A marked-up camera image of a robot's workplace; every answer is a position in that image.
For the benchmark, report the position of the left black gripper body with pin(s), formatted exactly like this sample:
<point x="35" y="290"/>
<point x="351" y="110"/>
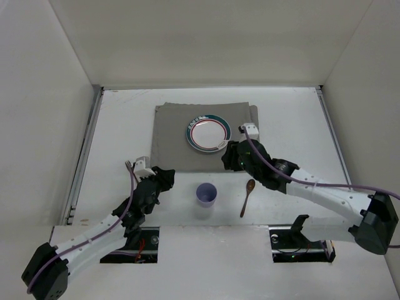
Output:
<point x="159" y="180"/>

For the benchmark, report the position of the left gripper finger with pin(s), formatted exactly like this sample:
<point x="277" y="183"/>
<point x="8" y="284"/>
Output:
<point x="168" y="176"/>
<point x="161" y="176"/>

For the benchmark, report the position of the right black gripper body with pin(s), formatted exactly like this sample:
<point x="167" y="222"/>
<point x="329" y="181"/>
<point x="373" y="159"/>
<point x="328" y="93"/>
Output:
<point x="234" y="154"/>

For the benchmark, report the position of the grey cloth placemat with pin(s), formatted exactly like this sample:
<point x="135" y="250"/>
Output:
<point x="170" y="147"/>

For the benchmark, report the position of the brown wooden spoon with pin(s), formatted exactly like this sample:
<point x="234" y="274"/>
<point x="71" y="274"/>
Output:
<point x="249" y="188"/>

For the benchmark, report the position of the white plate green red rim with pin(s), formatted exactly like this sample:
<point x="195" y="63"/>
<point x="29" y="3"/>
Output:
<point x="208" y="133"/>

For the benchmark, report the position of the lilac plastic cup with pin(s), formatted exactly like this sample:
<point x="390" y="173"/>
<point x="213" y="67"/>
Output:
<point x="206" y="194"/>

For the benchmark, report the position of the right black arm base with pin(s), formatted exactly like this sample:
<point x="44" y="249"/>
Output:
<point x="289" y="245"/>

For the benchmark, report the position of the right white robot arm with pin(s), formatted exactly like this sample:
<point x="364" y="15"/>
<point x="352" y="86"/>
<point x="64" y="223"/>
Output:
<point x="368" y="220"/>

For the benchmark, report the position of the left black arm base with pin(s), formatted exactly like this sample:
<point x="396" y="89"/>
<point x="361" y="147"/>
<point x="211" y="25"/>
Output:
<point x="145" y="251"/>

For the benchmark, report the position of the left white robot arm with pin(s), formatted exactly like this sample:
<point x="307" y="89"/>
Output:
<point x="52" y="268"/>

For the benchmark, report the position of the brown wooden fork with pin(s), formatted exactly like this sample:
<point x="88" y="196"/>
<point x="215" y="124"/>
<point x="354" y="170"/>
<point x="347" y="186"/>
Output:
<point x="130" y="166"/>

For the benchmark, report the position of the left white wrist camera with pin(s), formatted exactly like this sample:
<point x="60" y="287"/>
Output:
<point x="142" y="167"/>

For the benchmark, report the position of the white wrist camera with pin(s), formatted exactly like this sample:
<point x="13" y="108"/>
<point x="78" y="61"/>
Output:
<point x="250" y="130"/>
<point x="142" y="167"/>

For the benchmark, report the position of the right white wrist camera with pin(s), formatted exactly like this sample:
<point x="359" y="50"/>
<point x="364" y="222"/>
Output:
<point x="250" y="130"/>

